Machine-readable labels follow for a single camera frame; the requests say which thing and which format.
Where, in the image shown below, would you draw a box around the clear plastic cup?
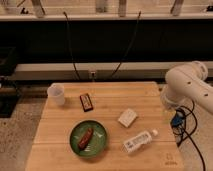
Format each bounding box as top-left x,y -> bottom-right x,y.
47,84 -> 65,106

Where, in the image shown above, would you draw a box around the left black hanging cable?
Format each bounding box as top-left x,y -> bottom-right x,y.
62,11 -> 82,81

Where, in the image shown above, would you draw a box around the black box at left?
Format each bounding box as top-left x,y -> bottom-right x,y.
0,47 -> 20,118

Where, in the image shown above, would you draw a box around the white sponge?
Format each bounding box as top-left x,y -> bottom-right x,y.
118,108 -> 138,128

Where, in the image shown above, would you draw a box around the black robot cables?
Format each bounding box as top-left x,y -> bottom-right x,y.
171,99 -> 208,171

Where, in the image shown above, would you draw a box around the brown sausage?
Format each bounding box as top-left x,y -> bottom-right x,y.
78,128 -> 93,150

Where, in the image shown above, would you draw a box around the green plate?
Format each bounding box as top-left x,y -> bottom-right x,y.
69,120 -> 108,158

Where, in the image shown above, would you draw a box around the black hanging cable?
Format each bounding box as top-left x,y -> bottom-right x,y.
62,11 -> 82,81
105,10 -> 142,81

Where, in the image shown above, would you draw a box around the wall power outlet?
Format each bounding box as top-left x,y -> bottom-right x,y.
88,70 -> 96,82

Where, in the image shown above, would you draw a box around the right black hanging cable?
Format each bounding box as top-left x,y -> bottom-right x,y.
105,10 -> 142,81

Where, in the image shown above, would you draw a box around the blue cable connector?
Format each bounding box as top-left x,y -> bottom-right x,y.
170,110 -> 185,127

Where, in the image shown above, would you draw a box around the white plastic bottle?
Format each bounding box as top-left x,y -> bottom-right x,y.
123,129 -> 158,154

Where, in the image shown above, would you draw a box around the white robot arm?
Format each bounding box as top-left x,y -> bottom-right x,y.
161,61 -> 213,115

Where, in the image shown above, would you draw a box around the dark chocolate bar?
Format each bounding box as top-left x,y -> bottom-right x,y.
80,93 -> 93,112

